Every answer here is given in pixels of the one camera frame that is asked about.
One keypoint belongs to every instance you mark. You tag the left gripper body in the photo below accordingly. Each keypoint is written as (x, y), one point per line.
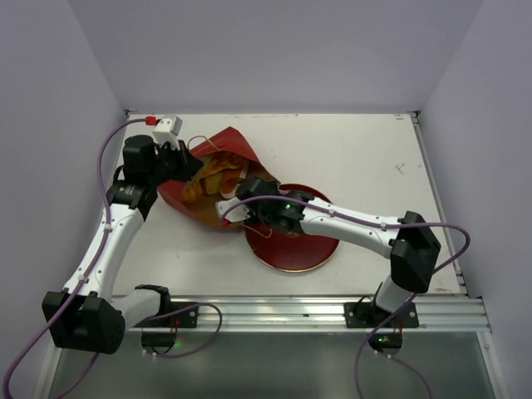
(170, 164)

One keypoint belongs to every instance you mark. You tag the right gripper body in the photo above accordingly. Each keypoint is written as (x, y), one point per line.
(253, 189)

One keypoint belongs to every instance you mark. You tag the white-rimmed round bread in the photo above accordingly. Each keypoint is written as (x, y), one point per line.
(231, 180)

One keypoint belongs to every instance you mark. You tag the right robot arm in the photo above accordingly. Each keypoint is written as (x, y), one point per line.
(407, 242)

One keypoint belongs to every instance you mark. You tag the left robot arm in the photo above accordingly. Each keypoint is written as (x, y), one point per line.
(83, 315)

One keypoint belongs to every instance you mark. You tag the orange bread in bag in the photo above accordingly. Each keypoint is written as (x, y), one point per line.
(207, 180)

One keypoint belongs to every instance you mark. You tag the red round plate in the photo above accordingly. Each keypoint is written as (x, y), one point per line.
(291, 250)

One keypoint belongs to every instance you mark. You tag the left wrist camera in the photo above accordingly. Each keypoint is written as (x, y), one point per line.
(165, 129)

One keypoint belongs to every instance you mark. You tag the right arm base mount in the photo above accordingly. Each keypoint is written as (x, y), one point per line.
(366, 314)

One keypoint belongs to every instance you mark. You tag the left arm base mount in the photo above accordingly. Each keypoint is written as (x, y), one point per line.
(177, 315)

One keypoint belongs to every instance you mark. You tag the aluminium mounting rail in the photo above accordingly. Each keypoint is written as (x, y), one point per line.
(300, 314)

